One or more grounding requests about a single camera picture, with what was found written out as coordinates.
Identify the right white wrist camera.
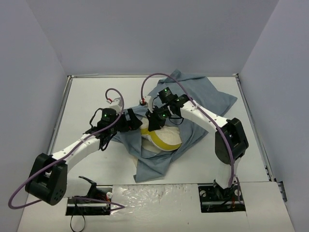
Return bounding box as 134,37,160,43
140,95,154,113

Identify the cream white pillow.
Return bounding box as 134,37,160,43
128,117,182,159

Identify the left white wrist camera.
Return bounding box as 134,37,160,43
107,97,123,111

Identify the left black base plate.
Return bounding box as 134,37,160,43
66,186,113,215

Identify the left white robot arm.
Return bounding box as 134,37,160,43
25,108,142,205

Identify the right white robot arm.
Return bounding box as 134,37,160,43
140,87,249,200

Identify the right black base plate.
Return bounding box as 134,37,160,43
198,184,246,213

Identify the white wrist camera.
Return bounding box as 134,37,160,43
107,97,123,111
140,95,154,113

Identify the striped pillowcase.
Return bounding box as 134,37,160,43
113,70,237,183

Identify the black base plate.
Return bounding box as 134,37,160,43
66,186,113,215
198,184,246,213

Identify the thin black cable loop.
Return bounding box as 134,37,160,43
70,212,85,232

